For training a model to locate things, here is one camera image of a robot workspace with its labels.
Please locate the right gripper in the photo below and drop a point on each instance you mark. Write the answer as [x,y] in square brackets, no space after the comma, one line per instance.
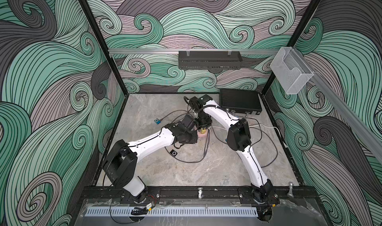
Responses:
[208,122]

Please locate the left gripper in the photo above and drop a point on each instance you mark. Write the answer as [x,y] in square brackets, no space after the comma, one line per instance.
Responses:
[191,135]

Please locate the black mp3 player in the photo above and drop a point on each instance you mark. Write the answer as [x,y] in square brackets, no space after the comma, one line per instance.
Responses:
[173,153]

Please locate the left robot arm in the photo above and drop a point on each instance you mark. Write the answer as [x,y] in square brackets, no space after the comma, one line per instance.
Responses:
[120,164]

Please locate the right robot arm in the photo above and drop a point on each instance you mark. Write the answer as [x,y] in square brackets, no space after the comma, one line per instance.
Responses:
[239,140]

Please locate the pink power strip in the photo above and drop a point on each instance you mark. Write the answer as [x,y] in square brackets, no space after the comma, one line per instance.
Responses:
[201,135]

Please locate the black hard case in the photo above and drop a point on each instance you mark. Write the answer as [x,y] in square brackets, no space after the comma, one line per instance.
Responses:
[240,101]

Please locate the black wall shelf tray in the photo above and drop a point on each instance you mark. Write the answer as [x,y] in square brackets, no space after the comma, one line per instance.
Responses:
[214,61]

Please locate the aluminium rail back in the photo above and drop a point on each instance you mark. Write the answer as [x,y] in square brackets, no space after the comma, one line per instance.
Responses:
[165,51]

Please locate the aluminium rail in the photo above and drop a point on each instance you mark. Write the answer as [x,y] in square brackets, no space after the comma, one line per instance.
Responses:
[334,86]
[165,51]

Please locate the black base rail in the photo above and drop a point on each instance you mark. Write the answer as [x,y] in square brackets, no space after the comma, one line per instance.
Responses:
[174,192]

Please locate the clear acrylic wall holder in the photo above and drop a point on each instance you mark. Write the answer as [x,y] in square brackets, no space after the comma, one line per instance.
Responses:
[291,70]

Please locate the aluminium rail right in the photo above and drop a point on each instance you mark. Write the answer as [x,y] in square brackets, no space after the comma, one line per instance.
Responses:
[334,86]

